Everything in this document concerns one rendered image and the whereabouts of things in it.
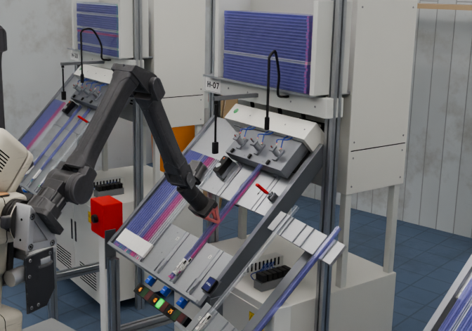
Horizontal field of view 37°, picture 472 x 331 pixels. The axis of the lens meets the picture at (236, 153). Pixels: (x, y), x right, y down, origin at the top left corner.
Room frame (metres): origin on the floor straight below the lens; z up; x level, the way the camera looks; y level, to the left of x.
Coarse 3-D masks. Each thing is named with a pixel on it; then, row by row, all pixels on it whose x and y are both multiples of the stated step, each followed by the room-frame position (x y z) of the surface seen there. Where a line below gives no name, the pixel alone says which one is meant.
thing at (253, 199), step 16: (208, 128) 2.96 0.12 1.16; (224, 128) 2.89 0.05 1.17; (208, 144) 2.87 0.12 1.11; (224, 144) 2.80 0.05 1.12; (240, 176) 2.58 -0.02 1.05; (256, 176) 2.52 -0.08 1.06; (272, 176) 2.47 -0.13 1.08; (208, 192) 2.62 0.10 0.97; (224, 192) 2.56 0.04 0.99; (256, 192) 2.45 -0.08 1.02; (256, 208) 2.38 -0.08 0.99
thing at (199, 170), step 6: (192, 162) 2.26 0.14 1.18; (198, 162) 2.25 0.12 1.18; (192, 168) 2.23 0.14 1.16; (198, 168) 2.24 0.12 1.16; (204, 168) 2.26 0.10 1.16; (186, 174) 2.15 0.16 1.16; (192, 174) 2.17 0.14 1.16; (198, 174) 2.24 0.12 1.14; (204, 174) 2.26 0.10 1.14; (186, 180) 2.15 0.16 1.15; (192, 180) 2.18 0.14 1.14; (198, 180) 2.23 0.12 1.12; (180, 186) 2.19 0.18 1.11; (186, 186) 2.18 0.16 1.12; (192, 186) 2.18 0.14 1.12
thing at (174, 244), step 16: (160, 240) 2.54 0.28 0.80; (176, 240) 2.49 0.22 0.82; (192, 240) 2.44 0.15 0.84; (160, 256) 2.47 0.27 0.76; (176, 256) 2.42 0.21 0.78; (208, 256) 2.32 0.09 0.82; (224, 256) 2.28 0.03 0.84; (160, 272) 2.40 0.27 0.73; (192, 272) 2.30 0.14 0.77; (208, 272) 2.26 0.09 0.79; (192, 288) 2.24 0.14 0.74
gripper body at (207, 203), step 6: (198, 198) 2.21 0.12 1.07; (204, 198) 2.23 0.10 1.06; (210, 198) 2.25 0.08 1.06; (192, 204) 2.22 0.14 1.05; (198, 204) 2.22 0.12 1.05; (204, 204) 2.23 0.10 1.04; (210, 204) 2.23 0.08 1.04; (216, 204) 2.23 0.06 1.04; (192, 210) 2.25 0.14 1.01; (198, 210) 2.23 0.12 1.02; (204, 210) 2.22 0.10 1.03; (204, 216) 2.20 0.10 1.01
